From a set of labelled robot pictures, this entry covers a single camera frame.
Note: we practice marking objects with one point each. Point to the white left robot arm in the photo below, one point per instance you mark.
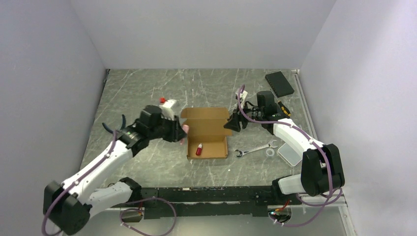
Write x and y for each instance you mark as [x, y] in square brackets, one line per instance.
[69, 205]

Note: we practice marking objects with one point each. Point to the red small bottle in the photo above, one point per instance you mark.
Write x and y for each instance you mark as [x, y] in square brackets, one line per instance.
[199, 149]

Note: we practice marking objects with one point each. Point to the clear plastic lid case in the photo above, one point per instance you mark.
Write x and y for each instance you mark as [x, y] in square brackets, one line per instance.
[289, 155]

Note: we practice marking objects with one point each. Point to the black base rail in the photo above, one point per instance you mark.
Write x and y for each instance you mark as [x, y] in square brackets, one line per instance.
[256, 201]

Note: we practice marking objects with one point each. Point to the silver combination wrench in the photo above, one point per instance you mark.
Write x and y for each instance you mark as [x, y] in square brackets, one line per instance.
[271, 144]

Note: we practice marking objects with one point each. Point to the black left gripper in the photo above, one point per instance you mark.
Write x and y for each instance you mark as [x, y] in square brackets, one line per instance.
[177, 133]

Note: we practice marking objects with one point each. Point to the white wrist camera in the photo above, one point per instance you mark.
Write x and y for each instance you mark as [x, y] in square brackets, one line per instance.
[167, 106]
[241, 97]

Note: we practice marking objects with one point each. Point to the pink tube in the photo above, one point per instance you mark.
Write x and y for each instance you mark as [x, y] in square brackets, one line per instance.
[185, 128]

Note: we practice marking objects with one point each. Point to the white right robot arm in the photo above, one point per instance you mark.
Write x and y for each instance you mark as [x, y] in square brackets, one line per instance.
[321, 167]

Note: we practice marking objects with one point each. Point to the clear tape roll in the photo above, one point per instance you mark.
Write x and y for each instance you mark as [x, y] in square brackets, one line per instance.
[270, 152]

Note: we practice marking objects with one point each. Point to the aluminium frame rail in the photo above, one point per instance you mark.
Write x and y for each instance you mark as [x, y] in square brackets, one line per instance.
[278, 215]

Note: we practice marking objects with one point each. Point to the blue handled pliers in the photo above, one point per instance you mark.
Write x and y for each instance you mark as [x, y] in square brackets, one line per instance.
[111, 128]

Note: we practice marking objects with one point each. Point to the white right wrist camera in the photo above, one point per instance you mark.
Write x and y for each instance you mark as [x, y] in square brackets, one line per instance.
[241, 97]

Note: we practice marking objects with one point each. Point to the yellow black screwdriver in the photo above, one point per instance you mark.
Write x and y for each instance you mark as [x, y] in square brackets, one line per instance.
[284, 109]

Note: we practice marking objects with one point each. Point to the brown cardboard paper box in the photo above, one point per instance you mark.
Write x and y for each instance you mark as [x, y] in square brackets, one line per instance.
[206, 127]

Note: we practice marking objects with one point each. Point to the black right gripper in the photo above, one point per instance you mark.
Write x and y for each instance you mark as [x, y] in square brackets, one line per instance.
[233, 122]

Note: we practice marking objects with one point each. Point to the black flat box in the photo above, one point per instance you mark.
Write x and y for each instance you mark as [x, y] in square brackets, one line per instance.
[279, 84]

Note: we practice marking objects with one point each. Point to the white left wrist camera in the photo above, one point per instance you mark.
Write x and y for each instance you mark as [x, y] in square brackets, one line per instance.
[167, 106]

